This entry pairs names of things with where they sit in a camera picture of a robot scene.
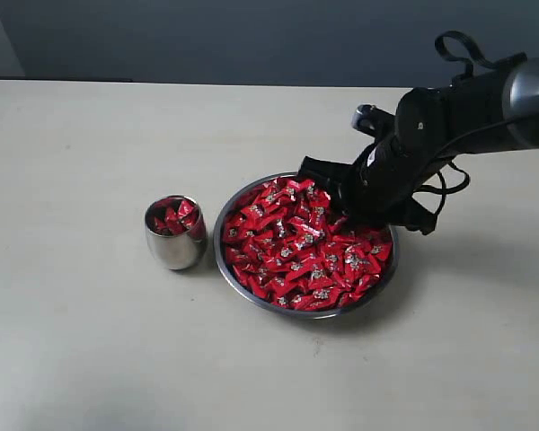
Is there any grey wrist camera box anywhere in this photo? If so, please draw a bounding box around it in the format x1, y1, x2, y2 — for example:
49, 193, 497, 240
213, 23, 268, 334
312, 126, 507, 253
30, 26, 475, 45
351, 104, 394, 138

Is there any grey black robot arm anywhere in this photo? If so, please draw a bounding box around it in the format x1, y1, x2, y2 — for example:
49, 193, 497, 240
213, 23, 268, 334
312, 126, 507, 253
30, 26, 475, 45
298, 58, 539, 234

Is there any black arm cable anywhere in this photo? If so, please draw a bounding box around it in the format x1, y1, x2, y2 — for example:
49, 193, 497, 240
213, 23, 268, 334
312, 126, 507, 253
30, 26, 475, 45
412, 30, 539, 212

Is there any stainless steel cup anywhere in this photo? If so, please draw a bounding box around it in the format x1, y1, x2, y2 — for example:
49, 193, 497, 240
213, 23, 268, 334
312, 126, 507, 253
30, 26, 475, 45
144, 195, 208, 271

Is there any steel bowl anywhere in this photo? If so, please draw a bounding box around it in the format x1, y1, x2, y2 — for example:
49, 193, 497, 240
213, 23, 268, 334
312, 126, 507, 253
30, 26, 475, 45
213, 172, 400, 321

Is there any pile of red wrapped candies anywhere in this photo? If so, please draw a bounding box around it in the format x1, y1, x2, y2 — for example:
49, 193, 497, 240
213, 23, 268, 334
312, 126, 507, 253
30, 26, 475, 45
222, 175, 394, 312

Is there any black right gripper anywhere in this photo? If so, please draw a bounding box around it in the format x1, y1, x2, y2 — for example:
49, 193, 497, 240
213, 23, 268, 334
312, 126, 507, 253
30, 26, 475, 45
297, 134, 440, 235

